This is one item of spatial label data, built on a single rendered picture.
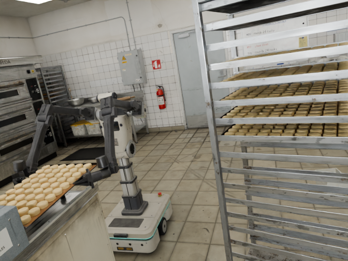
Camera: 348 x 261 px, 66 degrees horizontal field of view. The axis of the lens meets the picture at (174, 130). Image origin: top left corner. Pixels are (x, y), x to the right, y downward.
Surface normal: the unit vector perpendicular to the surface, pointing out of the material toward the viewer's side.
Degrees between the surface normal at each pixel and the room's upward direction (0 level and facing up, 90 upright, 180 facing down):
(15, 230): 90
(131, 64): 90
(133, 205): 90
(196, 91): 90
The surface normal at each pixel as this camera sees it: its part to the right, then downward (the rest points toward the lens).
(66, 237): 0.95, -0.07
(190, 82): -0.29, 0.30
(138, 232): -0.27, -0.66
